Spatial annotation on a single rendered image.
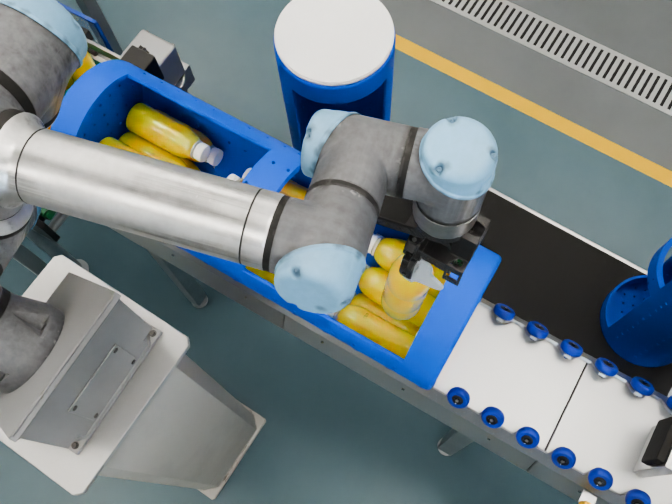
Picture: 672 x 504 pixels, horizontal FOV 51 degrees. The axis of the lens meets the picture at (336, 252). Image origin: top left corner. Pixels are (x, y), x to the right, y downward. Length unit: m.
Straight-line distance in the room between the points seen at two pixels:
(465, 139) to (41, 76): 0.44
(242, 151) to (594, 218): 1.53
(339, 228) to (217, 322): 1.89
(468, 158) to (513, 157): 2.06
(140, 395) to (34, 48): 0.68
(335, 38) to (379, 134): 0.98
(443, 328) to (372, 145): 0.55
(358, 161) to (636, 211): 2.15
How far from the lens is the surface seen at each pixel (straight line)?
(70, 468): 1.31
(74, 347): 1.08
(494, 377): 1.49
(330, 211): 0.64
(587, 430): 1.52
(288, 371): 2.42
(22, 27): 0.81
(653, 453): 1.42
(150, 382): 1.29
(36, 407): 1.09
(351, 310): 1.33
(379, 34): 1.68
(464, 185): 0.68
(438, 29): 3.02
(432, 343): 1.20
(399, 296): 1.06
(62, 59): 0.83
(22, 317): 1.16
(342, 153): 0.69
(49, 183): 0.70
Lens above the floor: 2.37
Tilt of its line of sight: 70 degrees down
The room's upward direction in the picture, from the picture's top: 6 degrees counter-clockwise
